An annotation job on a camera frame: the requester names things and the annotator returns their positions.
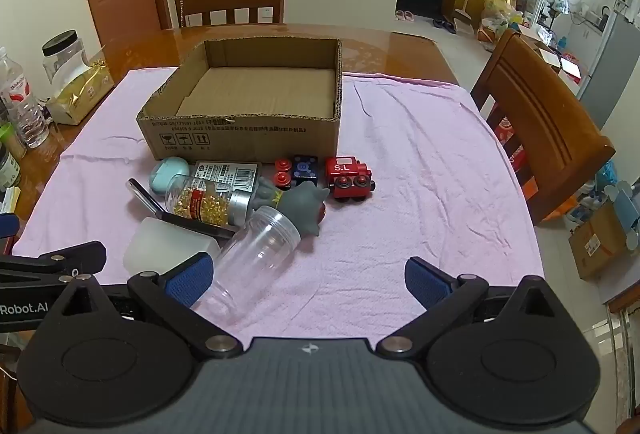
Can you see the water bottle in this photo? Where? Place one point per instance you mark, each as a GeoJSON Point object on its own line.
{"type": "Point", "coordinates": [22, 106]}

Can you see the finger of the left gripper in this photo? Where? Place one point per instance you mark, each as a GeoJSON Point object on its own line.
{"type": "Point", "coordinates": [49, 267]}

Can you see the blue toy train car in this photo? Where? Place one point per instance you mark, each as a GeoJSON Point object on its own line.
{"type": "Point", "coordinates": [292, 171]}

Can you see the white plastic container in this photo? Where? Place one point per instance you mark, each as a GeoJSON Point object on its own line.
{"type": "Point", "coordinates": [159, 246]}

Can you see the bottle of yellow capsules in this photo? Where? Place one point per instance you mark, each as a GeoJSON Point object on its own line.
{"type": "Point", "coordinates": [216, 204]}

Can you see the black-lidded clear jar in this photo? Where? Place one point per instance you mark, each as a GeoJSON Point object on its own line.
{"type": "Point", "coordinates": [64, 58]}

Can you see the grey refrigerator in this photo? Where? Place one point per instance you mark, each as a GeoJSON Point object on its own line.
{"type": "Point", "coordinates": [611, 69]}

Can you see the pink towel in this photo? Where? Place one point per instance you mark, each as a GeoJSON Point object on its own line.
{"type": "Point", "coordinates": [444, 191]}

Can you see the light blue earbud case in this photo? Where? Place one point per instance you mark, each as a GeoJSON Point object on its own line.
{"type": "Point", "coordinates": [163, 172]}

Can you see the cardboard box on floor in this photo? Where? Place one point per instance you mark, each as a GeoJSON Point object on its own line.
{"type": "Point", "coordinates": [598, 242]}

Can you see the red toy train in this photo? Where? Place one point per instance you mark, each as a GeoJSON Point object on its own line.
{"type": "Point", "coordinates": [348, 179]}

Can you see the wooden chair right side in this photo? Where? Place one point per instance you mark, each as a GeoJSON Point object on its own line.
{"type": "Point", "coordinates": [563, 147]}

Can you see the gold tissue pack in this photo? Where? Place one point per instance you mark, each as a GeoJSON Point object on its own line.
{"type": "Point", "coordinates": [80, 96]}

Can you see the grey cat toy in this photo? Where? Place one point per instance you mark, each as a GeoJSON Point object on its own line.
{"type": "Point", "coordinates": [304, 206]}

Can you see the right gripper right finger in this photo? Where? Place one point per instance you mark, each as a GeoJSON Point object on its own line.
{"type": "Point", "coordinates": [448, 302]}

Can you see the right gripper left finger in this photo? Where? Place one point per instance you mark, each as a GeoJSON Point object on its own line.
{"type": "Point", "coordinates": [167, 300]}

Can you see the clear plastic jar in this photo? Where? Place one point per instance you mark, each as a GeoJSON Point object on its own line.
{"type": "Point", "coordinates": [250, 258]}

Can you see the labelled plastic pack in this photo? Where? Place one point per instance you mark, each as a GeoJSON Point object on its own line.
{"type": "Point", "coordinates": [239, 176]}

